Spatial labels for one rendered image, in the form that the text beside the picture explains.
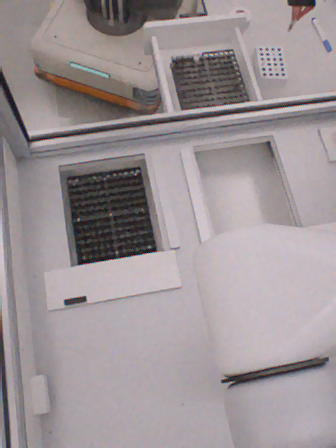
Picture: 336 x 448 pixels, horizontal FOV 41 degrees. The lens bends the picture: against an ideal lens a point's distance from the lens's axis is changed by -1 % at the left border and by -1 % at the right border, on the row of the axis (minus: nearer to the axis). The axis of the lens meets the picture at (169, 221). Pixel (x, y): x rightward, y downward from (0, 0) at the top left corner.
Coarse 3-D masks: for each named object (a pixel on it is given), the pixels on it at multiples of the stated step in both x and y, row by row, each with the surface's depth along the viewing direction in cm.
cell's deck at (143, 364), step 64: (256, 128) 109; (320, 128) 110; (320, 192) 104; (64, 256) 95; (192, 256) 96; (64, 320) 90; (128, 320) 91; (192, 320) 92; (64, 384) 86; (128, 384) 86; (192, 384) 87
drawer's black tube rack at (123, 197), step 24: (72, 192) 105; (96, 192) 109; (120, 192) 106; (144, 192) 106; (72, 216) 103; (96, 216) 103; (120, 216) 104; (144, 216) 104; (96, 240) 101; (120, 240) 105; (144, 240) 102
